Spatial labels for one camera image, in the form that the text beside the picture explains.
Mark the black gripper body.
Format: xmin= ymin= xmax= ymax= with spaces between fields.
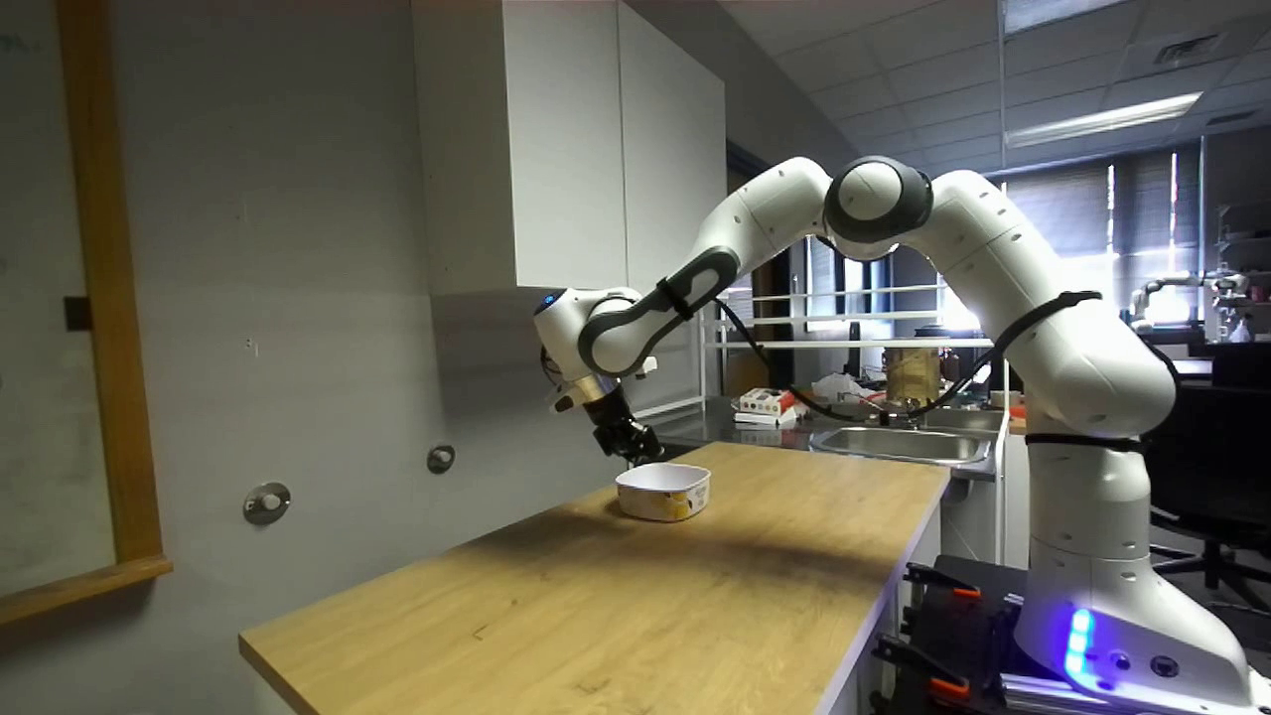
xmin=579 ymin=385 xmax=643 ymax=453

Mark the long ceiling light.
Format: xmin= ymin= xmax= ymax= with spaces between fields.
xmin=1000 ymin=87 xmax=1209 ymax=152

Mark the white bowl with yellow print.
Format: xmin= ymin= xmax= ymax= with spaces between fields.
xmin=612 ymin=460 xmax=716 ymax=528

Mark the wooden framed whiteboard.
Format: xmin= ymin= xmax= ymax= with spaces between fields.
xmin=0 ymin=0 xmax=180 ymax=637

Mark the black office chair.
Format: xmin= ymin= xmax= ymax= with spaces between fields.
xmin=1139 ymin=340 xmax=1271 ymax=616

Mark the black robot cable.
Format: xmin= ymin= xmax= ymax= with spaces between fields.
xmin=710 ymin=285 xmax=1108 ymax=431

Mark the brown paper bag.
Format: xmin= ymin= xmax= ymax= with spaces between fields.
xmin=880 ymin=345 xmax=947 ymax=416

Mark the stainless steel sink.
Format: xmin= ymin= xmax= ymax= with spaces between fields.
xmin=804 ymin=422 xmax=1000 ymax=479

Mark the black clamp with orange handle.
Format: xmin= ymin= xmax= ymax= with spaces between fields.
xmin=903 ymin=562 xmax=1023 ymax=644
xmin=871 ymin=637 xmax=990 ymax=715

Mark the white wall cabinet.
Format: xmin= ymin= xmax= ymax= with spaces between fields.
xmin=409 ymin=0 xmax=732 ymax=297

